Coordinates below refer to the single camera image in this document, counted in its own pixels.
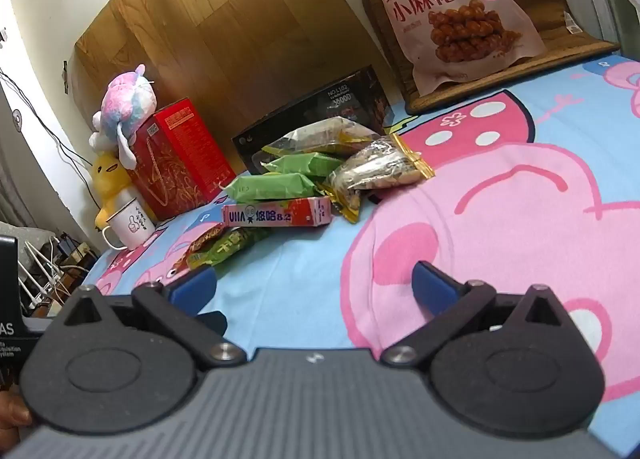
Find printed cartoon blanket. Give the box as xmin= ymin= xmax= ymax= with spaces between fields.
xmin=80 ymin=54 xmax=640 ymax=459

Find pastel plush toy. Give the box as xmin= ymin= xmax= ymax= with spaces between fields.
xmin=89 ymin=64 xmax=157 ymax=165

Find white wire rack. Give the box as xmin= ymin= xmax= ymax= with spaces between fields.
xmin=17 ymin=236 xmax=68 ymax=312

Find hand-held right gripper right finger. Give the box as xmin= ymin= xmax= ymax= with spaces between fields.
xmin=382 ymin=261 xmax=571 ymax=370

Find pink candy box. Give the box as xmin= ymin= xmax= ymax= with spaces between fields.
xmin=221 ymin=196 xmax=332 ymax=229

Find large pink snack bag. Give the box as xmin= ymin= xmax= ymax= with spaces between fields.
xmin=350 ymin=0 xmax=546 ymax=96

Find black tin box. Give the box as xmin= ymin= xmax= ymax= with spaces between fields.
xmin=231 ymin=64 xmax=393 ymax=175

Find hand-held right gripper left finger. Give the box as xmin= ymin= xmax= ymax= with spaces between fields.
xmin=60 ymin=266 xmax=247 ymax=371

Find clear yellow-edged snack packet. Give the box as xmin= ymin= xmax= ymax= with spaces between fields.
xmin=322 ymin=133 xmax=435 ymax=225
xmin=262 ymin=118 xmax=388 ymax=160

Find person's left hand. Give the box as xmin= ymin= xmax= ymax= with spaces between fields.
xmin=0 ymin=390 xmax=34 ymax=428

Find wooden headboard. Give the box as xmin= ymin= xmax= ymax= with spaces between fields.
xmin=65 ymin=0 xmax=401 ymax=175

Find white enamel mug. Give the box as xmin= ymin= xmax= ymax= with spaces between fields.
xmin=101 ymin=196 xmax=157 ymax=251

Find red foil snack packet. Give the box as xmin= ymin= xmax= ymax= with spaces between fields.
xmin=170 ymin=222 xmax=228 ymax=275

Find black wall cable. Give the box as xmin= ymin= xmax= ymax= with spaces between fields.
xmin=0 ymin=66 xmax=98 ymax=202

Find green foil snack packet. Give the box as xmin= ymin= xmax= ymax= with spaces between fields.
xmin=187 ymin=226 xmax=271 ymax=270

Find yellow duck plush toy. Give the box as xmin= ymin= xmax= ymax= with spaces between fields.
xmin=91 ymin=152 xmax=158 ymax=230

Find red gift box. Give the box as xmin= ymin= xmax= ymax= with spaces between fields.
xmin=125 ymin=98 xmax=237 ymax=221

